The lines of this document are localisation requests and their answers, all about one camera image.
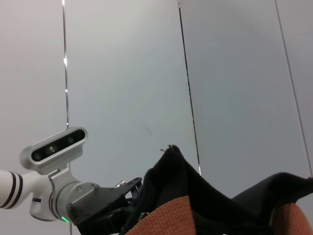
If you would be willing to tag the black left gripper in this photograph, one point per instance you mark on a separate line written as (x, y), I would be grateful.
(97, 208)

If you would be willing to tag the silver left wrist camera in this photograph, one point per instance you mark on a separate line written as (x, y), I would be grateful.
(58, 147)

